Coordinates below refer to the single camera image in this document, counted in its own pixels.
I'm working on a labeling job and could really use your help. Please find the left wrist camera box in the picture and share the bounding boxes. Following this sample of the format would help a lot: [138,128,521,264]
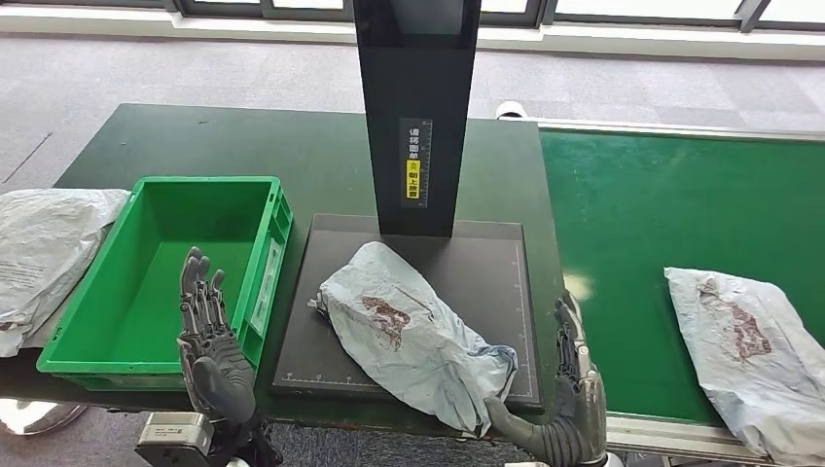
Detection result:
[135,412,214,467]

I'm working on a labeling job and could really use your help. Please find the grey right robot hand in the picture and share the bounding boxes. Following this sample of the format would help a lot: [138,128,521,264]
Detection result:
[484,293,608,467]

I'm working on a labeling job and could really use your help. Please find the silver conveyor frame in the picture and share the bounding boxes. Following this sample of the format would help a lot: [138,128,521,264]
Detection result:
[496,116,825,467]

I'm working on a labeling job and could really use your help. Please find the flat white printed parcel bag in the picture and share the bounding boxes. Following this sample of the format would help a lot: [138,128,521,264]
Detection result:
[0,188,130,358]

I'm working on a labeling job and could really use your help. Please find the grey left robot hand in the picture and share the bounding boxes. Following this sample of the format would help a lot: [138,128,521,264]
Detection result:
[177,246,258,427]

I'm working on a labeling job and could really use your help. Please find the dark window frame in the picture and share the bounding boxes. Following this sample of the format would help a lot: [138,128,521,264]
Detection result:
[0,0,825,33]

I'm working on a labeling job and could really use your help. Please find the white conveyor roller cap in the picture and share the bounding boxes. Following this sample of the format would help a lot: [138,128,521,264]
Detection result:
[494,100,530,122]

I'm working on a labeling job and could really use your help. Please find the black inbound scanner machine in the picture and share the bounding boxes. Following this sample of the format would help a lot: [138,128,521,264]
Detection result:
[271,0,545,413]

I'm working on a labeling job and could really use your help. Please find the black yellow warning label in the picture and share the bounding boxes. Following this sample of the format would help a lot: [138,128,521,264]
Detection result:
[399,117,434,209]

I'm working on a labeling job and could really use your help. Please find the grey parcel bag brown stain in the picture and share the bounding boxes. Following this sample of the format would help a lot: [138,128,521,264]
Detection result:
[307,241,519,438]
[664,266,825,467]

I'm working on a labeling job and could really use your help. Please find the green conveyor belt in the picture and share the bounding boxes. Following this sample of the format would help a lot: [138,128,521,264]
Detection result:
[540,128,825,427]

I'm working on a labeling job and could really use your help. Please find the round silver metal base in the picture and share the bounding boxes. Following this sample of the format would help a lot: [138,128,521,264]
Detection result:
[0,398,89,437]

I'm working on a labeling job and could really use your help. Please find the white window sill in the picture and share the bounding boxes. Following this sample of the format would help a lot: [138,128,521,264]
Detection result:
[0,7,825,64]

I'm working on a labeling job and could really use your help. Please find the dark green table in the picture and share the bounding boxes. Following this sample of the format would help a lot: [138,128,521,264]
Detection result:
[0,102,591,449]

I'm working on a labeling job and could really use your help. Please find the green plastic crate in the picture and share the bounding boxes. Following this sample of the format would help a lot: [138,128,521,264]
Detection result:
[36,175,295,392]

